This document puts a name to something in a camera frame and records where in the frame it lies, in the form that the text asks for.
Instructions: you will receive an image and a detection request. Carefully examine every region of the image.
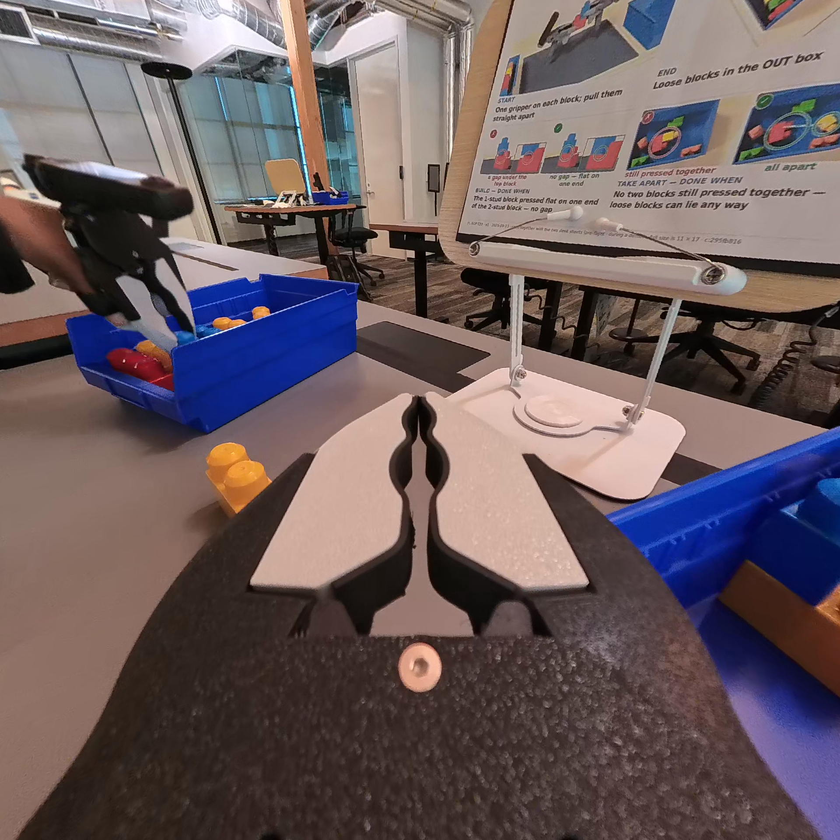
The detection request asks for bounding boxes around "yellow two-stud mega block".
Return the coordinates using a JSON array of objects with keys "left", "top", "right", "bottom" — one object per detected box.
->
[
  {"left": 205, "top": 443, "right": 272, "bottom": 516},
  {"left": 718, "top": 558, "right": 840, "bottom": 697}
]

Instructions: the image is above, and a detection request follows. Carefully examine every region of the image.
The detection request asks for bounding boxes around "red mega block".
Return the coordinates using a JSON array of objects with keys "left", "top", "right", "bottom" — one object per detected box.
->
[{"left": 106, "top": 348, "right": 177, "bottom": 392}]

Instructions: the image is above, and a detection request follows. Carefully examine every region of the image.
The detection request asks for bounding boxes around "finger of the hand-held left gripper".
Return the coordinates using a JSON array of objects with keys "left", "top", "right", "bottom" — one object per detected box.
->
[
  {"left": 152, "top": 252, "right": 196, "bottom": 336},
  {"left": 121, "top": 274, "right": 179, "bottom": 350}
]

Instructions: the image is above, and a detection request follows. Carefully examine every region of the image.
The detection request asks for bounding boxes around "black floor lamp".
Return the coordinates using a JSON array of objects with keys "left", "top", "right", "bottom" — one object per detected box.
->
[{"left": 141, "top": 61, "right": 221, "bottom": 244}]

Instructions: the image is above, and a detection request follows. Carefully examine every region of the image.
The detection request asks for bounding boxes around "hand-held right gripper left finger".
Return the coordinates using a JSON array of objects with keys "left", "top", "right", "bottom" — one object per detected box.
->
[{"left": 249, "top": 392, "right": 424, "bottom": 593}]

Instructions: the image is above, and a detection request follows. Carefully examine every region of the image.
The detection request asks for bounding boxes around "grey top table wooden edge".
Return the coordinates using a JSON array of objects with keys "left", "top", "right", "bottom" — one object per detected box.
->
[{"left": 0, "top": 239, "right": 329, "bottom": 349}]

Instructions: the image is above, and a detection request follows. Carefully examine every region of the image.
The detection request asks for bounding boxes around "pile of yellow mega blocks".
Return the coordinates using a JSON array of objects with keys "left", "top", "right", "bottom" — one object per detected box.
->
[{"left": 134, "top": 306, "right": 271, "bottom": 368}]

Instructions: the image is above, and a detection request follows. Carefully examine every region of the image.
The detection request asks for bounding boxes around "printed instruction sheet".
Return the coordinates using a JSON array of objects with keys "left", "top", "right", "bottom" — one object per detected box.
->
[{"left": 459, "top": 0, "right": 840, "bottom": 263}]

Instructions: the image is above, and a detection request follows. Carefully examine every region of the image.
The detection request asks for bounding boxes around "person's left forearm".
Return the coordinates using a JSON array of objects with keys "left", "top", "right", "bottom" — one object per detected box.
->
[{"left": 0, "top": 226, "right": 35, "bottom": 295}]

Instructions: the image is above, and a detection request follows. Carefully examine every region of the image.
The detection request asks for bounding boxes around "silver ventilation duct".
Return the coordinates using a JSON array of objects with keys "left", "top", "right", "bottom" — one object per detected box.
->
[{"left": 0, "top": 0, "right": 475, "bottom": 56}]

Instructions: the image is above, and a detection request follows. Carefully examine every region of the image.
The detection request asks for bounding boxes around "white door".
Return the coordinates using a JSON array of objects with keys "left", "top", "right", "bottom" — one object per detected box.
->
[{"left": 354, "top": 39, "right": 403, "bottom": 224}]

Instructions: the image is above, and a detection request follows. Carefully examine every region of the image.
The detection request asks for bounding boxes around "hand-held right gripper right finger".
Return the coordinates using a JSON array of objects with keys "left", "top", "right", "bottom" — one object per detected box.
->
[{"left": 419, "top": 392, "right": 592, "bottom": 596}]

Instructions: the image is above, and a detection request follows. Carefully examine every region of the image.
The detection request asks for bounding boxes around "wooden top office desk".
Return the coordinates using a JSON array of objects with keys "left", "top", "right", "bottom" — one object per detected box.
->
[
  {"left": 225, "top": 202, "right": 358, "bottom": 263},
  {"left": 369, "top": 222, "right": 447, "bottom": 319}
]

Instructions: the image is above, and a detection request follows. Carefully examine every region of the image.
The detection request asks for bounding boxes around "person's left hand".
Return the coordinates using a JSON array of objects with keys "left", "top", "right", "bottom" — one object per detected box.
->
[{"left": 0, "top": 193, "right": 99, "bottom": 298}]

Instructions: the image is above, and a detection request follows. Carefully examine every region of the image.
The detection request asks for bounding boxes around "black office chair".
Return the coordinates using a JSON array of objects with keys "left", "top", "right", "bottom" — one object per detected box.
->
[
  {"left": 610, "top": 305, "right": 762, "bottom": 395},
  {"left": 328, "top": 209, "right": 386, "bottom": 286},
  {"left": 459, "top": 266, "right": 549, "bottom": 336}
]

